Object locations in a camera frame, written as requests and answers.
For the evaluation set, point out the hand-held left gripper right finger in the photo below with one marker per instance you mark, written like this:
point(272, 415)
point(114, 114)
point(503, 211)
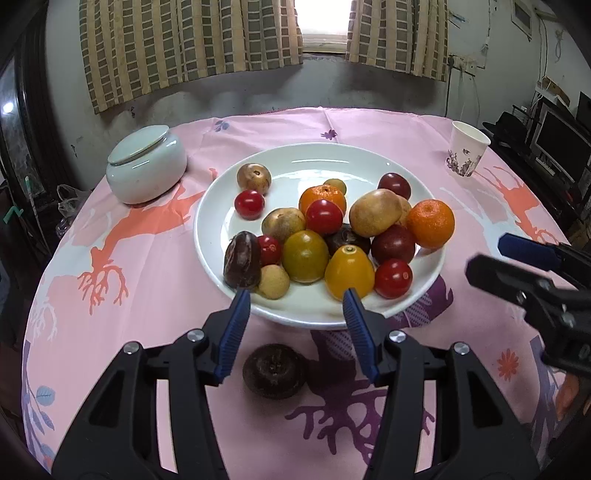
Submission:
point(360, 332)

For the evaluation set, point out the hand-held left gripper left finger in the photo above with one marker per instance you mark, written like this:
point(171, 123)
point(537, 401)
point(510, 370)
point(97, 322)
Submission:
point(235, 332)

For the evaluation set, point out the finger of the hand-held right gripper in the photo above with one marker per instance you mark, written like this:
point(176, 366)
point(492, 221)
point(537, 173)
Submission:
point(521, 247)
point(498, 273)

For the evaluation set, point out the dark water chestnut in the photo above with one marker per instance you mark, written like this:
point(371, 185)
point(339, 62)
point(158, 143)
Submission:
point(242, 260)
point(347, 241)
point(276, 370)

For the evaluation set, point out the orange-yellow tomato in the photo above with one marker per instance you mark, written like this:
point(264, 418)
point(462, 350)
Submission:
point(349, 272)

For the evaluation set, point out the longan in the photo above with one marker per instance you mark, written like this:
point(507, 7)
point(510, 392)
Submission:
point(273, 281)
point(336, 184)

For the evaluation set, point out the red cherry tomato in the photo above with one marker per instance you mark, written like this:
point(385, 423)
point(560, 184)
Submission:
point(269, 249)
point(324, 217)
point(393, 278)
point(249, 204)

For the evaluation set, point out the mandarin orange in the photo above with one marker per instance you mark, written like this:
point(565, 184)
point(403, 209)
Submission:
point(322, 196)
point(430, 223)

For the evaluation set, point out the green-yellow tomato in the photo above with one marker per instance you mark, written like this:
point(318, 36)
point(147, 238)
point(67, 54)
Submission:
point(305, 256)

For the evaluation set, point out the dark red plum front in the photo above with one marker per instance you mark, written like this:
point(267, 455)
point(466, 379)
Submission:
point(393, 243)

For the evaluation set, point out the dark red plum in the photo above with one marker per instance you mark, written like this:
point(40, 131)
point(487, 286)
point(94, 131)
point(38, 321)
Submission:
point(395, 185)
point(393, 243)

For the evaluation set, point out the small tan round fruit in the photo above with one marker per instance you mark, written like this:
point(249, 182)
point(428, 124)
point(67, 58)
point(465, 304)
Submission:
point(406, 210)
point(283, 224)
point(254, 178)

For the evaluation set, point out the large yellow-tan round fruit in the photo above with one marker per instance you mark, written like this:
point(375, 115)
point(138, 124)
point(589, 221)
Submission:
point(375, 212)

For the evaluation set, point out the dark red plum back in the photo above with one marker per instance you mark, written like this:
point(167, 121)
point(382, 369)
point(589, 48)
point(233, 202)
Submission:
point(395, 185)

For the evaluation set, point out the white oval plate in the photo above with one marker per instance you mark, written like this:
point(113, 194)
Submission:
point(295, 161)

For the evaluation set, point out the person's right hand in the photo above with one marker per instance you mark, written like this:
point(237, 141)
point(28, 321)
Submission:
point(567, 397)

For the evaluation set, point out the black desk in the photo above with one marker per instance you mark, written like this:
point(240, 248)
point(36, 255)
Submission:
point(554, 194)

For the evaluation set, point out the pink printed tablecloth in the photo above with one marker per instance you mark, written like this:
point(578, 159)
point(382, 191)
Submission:
point(138, 286)

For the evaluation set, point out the computer monitor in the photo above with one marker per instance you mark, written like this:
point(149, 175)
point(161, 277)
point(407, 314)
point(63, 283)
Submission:
point(561, 143)

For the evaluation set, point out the printed paper cup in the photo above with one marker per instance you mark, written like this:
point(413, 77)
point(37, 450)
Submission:
point(466, 150)

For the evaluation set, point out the small black box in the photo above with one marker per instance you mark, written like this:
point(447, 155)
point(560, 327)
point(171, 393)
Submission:
point(585, 105)

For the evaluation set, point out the cardboard box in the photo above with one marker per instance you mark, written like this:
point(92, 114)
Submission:
point(551, 87)

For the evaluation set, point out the white lidded ceramic jar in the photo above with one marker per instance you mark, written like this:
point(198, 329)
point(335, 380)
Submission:
point(145, 168)

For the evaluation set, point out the clear plastic bag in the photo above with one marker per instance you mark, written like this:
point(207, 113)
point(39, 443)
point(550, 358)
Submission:
point(69, 203)

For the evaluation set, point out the checked beige curtain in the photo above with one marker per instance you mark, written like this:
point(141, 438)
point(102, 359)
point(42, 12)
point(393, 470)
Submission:
point(397, 32)
point(184, 41)

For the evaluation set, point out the green plastic clip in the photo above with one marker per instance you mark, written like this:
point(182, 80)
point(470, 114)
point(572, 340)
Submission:
point(14, 214)

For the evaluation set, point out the bright window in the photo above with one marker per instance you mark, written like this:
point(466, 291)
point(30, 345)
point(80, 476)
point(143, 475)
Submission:
point(325, 23)

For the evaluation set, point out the wall socket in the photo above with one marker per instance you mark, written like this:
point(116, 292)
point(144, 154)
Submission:
point(461, 63)

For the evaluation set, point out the white wall vent frame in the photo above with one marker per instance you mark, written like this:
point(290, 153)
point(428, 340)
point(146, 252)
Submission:
point(521, 14)

